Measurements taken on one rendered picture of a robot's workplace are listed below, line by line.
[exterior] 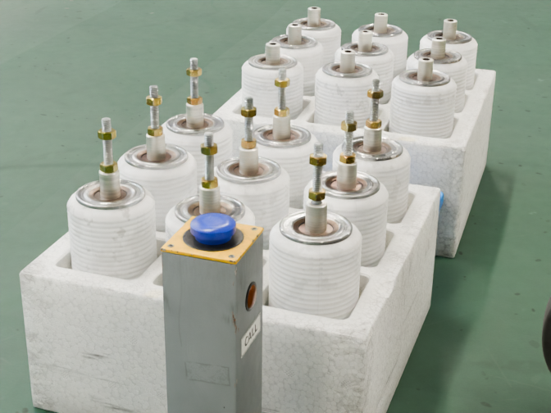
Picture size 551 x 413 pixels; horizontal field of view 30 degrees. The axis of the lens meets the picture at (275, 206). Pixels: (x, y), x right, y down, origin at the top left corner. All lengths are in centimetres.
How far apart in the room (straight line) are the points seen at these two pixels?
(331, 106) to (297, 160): 29
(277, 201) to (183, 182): 12
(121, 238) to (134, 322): 9
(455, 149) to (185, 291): 69
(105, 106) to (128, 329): 111
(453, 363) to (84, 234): 49
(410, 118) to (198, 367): 70
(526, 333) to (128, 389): 54
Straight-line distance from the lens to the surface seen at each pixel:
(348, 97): 153
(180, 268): 89
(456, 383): 129
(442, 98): 152
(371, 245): 116
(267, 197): 117
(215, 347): 91
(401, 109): 153
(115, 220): 111
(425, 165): 151
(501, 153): 198
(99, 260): 113
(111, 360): 115
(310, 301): 105
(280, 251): 104
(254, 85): 157
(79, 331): 115
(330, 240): 103
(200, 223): 89
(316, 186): 104
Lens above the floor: 72
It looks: 25 degrees down
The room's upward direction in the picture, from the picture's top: 1 degrees clockwise
